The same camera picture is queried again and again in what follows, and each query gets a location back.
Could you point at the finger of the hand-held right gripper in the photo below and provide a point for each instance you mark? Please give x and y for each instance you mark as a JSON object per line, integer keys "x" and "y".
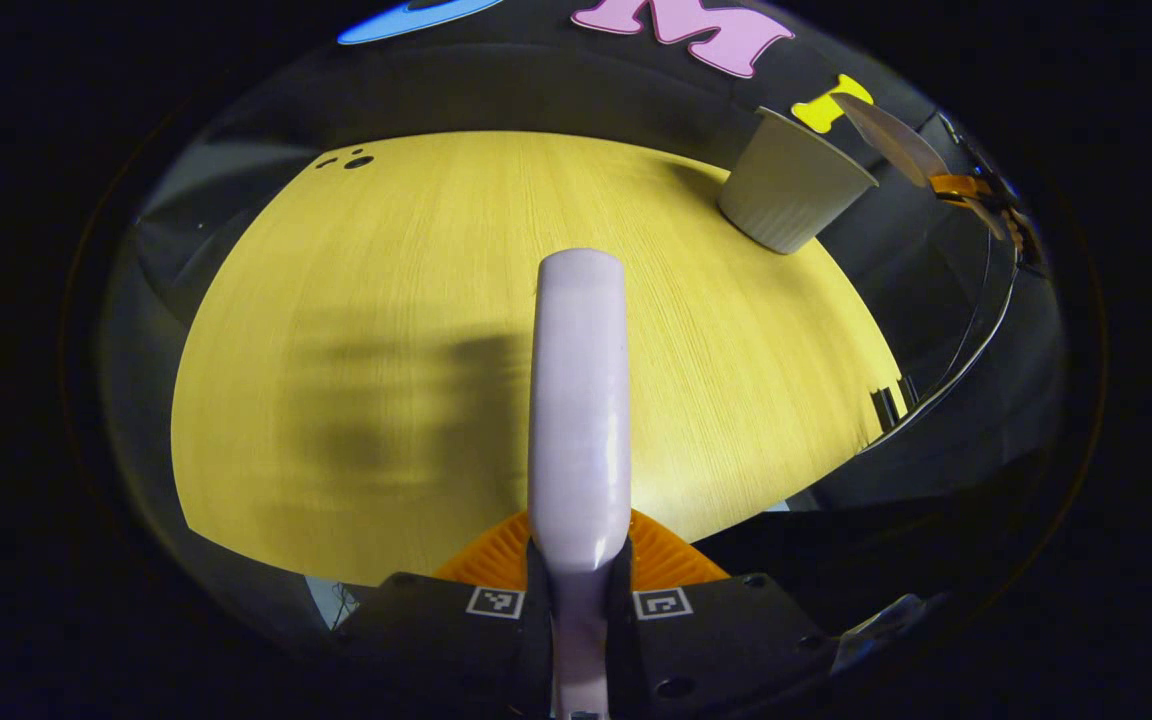
{"x": 1006, "y": 228}
{"x": 961, "y": 186}

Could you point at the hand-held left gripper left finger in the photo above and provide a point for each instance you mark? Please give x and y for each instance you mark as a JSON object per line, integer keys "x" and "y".
{"x": 456, "y": 640}

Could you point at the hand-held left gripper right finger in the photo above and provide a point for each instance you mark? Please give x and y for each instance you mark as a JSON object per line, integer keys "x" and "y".
{"x": 716, "y": 640}

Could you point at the lilac plastic dustpan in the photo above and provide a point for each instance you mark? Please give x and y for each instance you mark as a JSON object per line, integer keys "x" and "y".
{"x": 891, "y": 140}

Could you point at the wooden desktop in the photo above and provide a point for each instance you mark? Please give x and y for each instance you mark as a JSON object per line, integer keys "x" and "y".
{"x": 386, "y": 250}

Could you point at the black table clamp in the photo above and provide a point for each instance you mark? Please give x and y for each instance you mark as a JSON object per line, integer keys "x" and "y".
{"x": 891, "y": 405}

